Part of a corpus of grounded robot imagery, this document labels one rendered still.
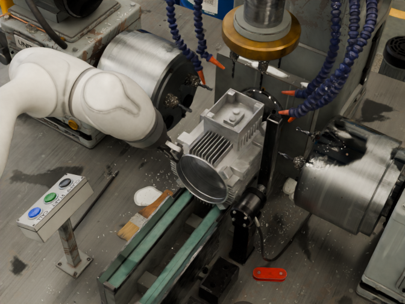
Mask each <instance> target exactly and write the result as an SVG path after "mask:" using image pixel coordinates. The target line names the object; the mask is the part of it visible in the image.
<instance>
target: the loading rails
mask: <svg viewBox="0 0 405 304"><path fill-rule="evenodd" d="M236 203H237V201H234V202H232V204H231V205H229V206H228V208H226V209H222V210H220V209H219V208H218V207H217V205H216V204H215V205H214V206H213V207H212V208H211V210H210V211H209V212H208V214H207V215H206V216H205V217H204V219H203V218H201V217H199V216H198V214H199V213H200V212H201V210H202V209H203V208H204V206H205V205H206V202H205V203H204V204H203V201H202V202H200V199H199V200H197V198H195V196H194V195H193V197H192V193H190V194H189V190H188V189H187V188H186V187H184V188H181V187H179V189H178V190H177V191H176V192H175V194H174V195H173V196H170V195H169V194H168V196H167V197H166V198H165V199H164V200H163V201H162V202H161V203H160V205H159V206H158V207H157V209H156V210H155V211H154V212H153V213H152V214H151V215H150V216H149V218H148V219H147V220H146V221H145V222H144V223H143V224H142V225H141V227H140V228H139V229H138V230H137V232H136V233H135V234H134V235H133V236H132V237H131V238H130V240H129V241H128V242H127V243H126V244H125V245H124V246H123V247H122V249H121V250H120V251H119V252H118V254H117V255H116V256H115V257H114V258H113V259H112V260H111V261H110V263H109V264H108V265H107V266H106V267H105V269H103V271H102V272H101V273H100V274H99V276H98V277H97V278H96V281H97V284H98V289H99V293H100V296H101V302H102V304H127V303H128V302H129V301H130V300H131V298H132V297H133V296H134V295H135V293H136V292H137V291H138V290H139V291H140V292H142V293H144V295H143V297H142V298H141V299H140V300H139V301H136V302H135V304H180V303H181V302H182V301H183V299H184V298H185V297H186V295H187V294H188V292H189V291H190V290H191V289H192V287H193V286H194V284H195V283H196V282H197V280H198V279H199V280H201V281H202V280H203V278H204V277H205V275H206V274H207V273H208V272H209V270H210V269H211V267H210V266H209V263H211V261H212V259H213V258H214V257H215V256H216V254H217V253H218V251H219V245H220V243H221V242H222V241H223V239H224V238H225V237H226V235H227V234H229V235H231V236H233V235H234V225H232V217H231V215H230V209H231V208H232V207H233V205H234V204H236ZM184 232H186V233H188V234H190V237H189V238H188V239H187V240H186V242H185V243H184V244H183V245H182V247H181V248H180V249H179V251H178V252H177V253H176V254H175V256H174V257H173V258H172V259H171V261H170V262H169V264H168V265H167V266H166V267H165V269H164V270H163V271H162V272H161V273H160V275H159V276H158V277H157V276H155V275H153V274H152V272H153V271H154V269H155V268H156V267H157V266H158V264H159V263H160V262H161V261H162V259H163V258H164V257H165V256H166V254H167V253H168V252H169V251H170V249H171V248H172V247H173V245H174V244H175V243H176V242H177V241H178V239H179V238H180V236H181V235H182V234H183V233H184Z"/></svg>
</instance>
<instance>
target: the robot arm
mask: <svg viewBox="0 0 405 304"><path fill-rule="evenodd" d="M8 73H9V77H10V82H8V83H7V84H5V85H3V86H2V87H0V178H1V176H2V173H3V171H4V169H5V166H6V163H7V159H8V154H9V151H10V145H11V140H12V137H13V132H14V126H15V123H16V118H17V116H19V115H20V114H22V113H25V112H26V113H27V114H29V115H31V116H33V117H35V118H44V117H64V116H66V115H68V116H72V117H74V118H77V119H79V120H81V121H83V122H85V123H86V124H89V125H91V126H92V127H94V128H96V129H98V130H99V131H101V132H103V133H105V134H107V135H111V136H113V137H115V138H118V139H122V140H123V141H125V142H127V143H128V144H130V145H131V146H133V147H137V148H141V149H144V150H153V149H155V148H156V149H158V150H160V152H162V153H164V155H165V156H166V157H167V158H168V159H170V160H171V161H173V162H175V163H177V164H178V162H179V161H180V159H181V157H182V155H183V151H184V150H183V145H182V144H181V143H177V142H175V144H173V143H172V141H171V139H170V137H169V136H168V135H167V129H166V124H165V123H164V121H163V118H162V115H161V114H160V112H159V111H158V110H157V109H156V108H155V107H154V106H153V104H152V101H151V99H150V98H149V96H148V95H147V93H146V92H145V91H144V90H143V89H142V88H141V87H140V86H139V85H138V84H137V83H136V82H135V81H134V80H132V79H131V78H130V77H128V76H127V75H125V74H122V73H120V72H116V71H103V70H100V69H97V68H95V67H93V66H91V65H89V64H88V63H86V62H85V61H83V60H80V59H78V58H76V57H74V56H72V55H69V54H66V53H63V52H61V51H57V50H54V49H51V48H43V47H32V48H26V49H23V50H21V51H19V52H18V53H17V54H16V55H15V56H14V57H13V59H12V61H11V63H10V66H9V70H8Z"/></svg>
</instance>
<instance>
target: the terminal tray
mask: <svg viewBox="0 0 405 304"><path fill-rule="evenodd" d="M231 91H232V92H233V93H230V92H231ZM256 104H260V105H259V106H256ZM264 106H265V105H264V104H263V103H261V102H259V101H257V100H254V99H252V98H250V97H248V96H246V95H244V94H242V93H240V92H237V91H235V90H233V89H231V88H230V89H229V90H228V91H227V92H226V93H225V94H224V95H223V96H222V97H221V98H220V99H219V100H218V102H217V103H216V104H215V105H214V106H213V107H212V108H211V109H210V110H209V111H208V112H207V113H206V114H205V115H204V124H203V127H204V133H205V132H206V131H207V130H208V131H209V132H210V131H212V133H213V132H215V134H217V133H218V136H219V135H221V138H222V137H224V140H225V139H226V138H227V142H228V141H230V144H232V143H233V148H234V149H235V150H236V151H240V148H243V145H246V141H247V142H248V140H249V139H251V136H254V132H255V133H256V130H258V129H259V125H260V124H261V123H262V117H263V110H264ZM209 113H211V114H212V116H209ZM236 127H239V129H236Z"/></svg>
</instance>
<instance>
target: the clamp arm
mask: <svg viewBox="0 0 405 304"><path fill-rule="evenodd" d="M282 122H283V119H282V118H280V117H278V116H275V115H273V114H270V115H269V117H268V118H267V122H266V129H265V137H264V141H263V148H262V156H261V161H260V168H259V175H258V180H257V187H256V188H258V186H259V188H261V187H263V188H262V190H263V191H264V190H265V191H264V192H263V193H264V194H265V195H267V194H268V192H269V191H270V187H271V181H272V175H273V171H274V165H275V158H276V155H277V148H278V142H279V138H280V132H281V126H282Z"/></svg>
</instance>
